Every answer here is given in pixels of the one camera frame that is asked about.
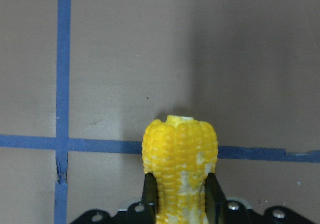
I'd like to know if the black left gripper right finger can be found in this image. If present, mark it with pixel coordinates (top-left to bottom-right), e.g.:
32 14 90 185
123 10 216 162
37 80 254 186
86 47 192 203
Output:
205 173 227 224

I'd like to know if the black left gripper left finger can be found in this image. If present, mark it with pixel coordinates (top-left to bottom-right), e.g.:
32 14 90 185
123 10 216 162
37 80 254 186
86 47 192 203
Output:
141 173 158 223

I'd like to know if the yellow corn cob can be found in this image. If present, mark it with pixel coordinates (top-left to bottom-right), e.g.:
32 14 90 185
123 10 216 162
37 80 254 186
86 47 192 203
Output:
142 115 219 223

